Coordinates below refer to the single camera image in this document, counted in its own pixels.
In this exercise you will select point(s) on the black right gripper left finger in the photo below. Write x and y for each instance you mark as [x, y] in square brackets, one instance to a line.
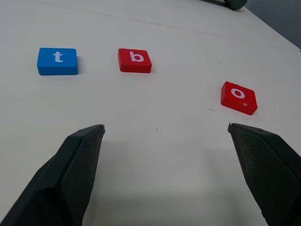
[58, 179]

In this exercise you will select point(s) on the red letter tile o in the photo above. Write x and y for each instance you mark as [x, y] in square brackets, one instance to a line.
[237, 99]

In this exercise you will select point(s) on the dark grey remote controller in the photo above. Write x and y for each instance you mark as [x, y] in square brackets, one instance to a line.
[235, 3]

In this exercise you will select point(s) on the blue letter t block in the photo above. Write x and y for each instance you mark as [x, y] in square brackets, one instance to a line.
[56, 62]

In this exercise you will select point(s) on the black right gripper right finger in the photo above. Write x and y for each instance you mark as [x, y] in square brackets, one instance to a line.
[270, 169]

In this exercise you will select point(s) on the red letter tile b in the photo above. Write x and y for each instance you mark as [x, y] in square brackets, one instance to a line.
[134, 61]

